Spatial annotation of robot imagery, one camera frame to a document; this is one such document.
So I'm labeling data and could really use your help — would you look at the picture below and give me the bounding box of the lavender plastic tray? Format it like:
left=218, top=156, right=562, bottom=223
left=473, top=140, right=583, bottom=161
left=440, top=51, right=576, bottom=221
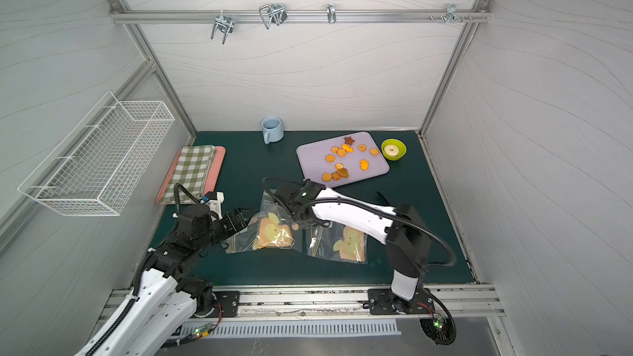
left=296, top=132, right=390, bottom=188

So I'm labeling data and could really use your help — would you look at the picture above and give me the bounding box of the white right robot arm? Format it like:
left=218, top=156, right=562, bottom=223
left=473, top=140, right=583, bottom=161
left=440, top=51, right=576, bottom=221
left=262, top=176, right=457, bottom=315

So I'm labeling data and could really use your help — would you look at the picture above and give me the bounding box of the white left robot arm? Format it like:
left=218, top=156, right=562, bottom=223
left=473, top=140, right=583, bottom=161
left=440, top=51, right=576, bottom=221
left=79, top=184, right=255, bottom=355

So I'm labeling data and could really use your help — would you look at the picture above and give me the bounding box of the clear zip bag with duck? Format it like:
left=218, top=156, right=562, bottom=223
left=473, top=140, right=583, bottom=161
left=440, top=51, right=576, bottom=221
left=225, top=192, right=303, bottom=254

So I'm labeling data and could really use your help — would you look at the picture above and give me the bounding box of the pink tray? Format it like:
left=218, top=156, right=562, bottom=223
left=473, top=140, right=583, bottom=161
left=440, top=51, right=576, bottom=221
left=156, top=145, right=227, bottom=205

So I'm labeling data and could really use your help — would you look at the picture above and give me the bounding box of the brown heart cookie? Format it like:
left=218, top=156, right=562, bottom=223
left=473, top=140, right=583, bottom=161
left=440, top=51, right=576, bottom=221
left=336, top=167, right=349, bottom=178

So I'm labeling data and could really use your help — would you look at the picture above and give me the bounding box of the green checkered cloth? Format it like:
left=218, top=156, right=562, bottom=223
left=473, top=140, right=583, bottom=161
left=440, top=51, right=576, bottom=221
left=160, top=144, right=218, bottom=205

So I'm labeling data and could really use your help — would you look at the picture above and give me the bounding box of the small yellow fish cookie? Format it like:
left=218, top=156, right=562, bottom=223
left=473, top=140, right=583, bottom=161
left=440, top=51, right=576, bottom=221
left=341, top=143, right=354, bottom=153

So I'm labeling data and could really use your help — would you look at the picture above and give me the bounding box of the light blue ceramic mug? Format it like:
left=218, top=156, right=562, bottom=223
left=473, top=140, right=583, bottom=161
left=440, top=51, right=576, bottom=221
left=261, top=116, right=285, bottom=145

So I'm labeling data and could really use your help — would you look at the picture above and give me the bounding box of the green plastic bowl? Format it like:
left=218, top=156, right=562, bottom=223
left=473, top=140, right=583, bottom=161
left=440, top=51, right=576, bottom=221
left=381, top=138, right=407, bottom=161

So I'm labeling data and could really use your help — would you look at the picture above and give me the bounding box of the white vent strip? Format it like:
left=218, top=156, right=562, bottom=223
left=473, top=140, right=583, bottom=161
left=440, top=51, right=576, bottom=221
left=208, top=319, right=402, bottom=339

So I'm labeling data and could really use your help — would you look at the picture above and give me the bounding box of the metal hook small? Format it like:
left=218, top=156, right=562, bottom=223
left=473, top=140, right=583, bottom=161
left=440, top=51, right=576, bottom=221
left=326, top=3, right=336, bottom=25

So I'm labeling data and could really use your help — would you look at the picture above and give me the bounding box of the metal hook clamp middle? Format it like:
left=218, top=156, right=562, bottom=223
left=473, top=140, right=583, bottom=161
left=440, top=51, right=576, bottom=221
left=258, top=3, right=288, bottom=30

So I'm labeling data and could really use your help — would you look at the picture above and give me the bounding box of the metal hook clamp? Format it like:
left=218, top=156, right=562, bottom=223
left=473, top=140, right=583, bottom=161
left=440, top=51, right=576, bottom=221
left=429, top=3, right=473, bottom=24
left=258, top=3, right=288, bottom=30
left=210, top=14, right=234, bottom=45

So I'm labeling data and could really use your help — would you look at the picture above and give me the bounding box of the metal hook clamp left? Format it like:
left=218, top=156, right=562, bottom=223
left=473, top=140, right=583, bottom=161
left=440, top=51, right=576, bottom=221
left=210, top=14, right=234, bottom=45

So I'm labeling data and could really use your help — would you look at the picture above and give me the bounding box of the metal hook clamp right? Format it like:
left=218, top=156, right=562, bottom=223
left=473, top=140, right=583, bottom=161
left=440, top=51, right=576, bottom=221
left=429, top=3, right=473, bottom=24

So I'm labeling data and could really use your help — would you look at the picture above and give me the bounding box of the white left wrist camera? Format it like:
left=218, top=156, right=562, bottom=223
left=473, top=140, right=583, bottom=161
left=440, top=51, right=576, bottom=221
left=201, top=191, right=224, bottom=219

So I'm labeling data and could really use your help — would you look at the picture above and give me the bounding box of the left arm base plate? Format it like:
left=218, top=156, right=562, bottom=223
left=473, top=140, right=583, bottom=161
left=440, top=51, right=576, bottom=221
left=191, top=290, right=241, bottom=319

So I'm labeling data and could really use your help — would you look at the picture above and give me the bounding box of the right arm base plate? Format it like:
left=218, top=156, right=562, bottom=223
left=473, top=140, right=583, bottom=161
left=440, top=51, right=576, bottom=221
left=363, top=288, right=437, bottom=316

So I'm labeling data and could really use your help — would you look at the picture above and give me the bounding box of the white wire basket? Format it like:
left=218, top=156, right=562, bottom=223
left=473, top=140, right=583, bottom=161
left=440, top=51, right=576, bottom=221
left=17, top=92, right=175, bottom=217

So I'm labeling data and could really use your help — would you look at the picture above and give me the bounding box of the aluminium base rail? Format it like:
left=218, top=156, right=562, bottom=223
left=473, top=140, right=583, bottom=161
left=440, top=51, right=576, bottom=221
left=98, top=283, right=506, bottom=321

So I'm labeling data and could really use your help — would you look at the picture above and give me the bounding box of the aluminium top rail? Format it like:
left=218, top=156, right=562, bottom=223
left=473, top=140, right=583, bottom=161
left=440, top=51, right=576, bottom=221
left=110, top=8, right=492, bottom=25

